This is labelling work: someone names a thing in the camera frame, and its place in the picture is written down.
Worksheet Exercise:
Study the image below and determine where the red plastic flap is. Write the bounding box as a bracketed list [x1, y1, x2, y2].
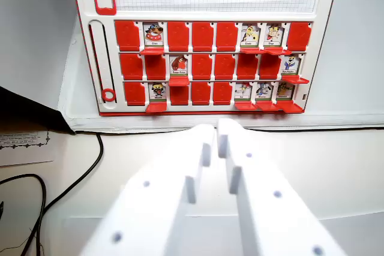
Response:
[115, 20, 141, 53]
[140, 46, 166, 56]
[167, 21, 191, 53]

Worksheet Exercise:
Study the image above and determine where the bird picture card Rouge-Gorge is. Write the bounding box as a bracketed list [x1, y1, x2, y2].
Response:
[169, 55, 189, 76]

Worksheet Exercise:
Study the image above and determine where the white printed paper card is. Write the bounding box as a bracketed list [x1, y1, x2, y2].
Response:
[0, 129, 57, 167]

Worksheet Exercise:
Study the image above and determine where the dog picture card Chien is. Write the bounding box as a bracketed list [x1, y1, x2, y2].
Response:
[143, 22, 165, 48]

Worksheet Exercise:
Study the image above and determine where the red and white game board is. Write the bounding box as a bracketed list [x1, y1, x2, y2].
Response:
[69, 0, 342, 118]

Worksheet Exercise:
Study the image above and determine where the looped black cable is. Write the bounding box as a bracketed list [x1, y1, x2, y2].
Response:
[0, 173, 48, 256]

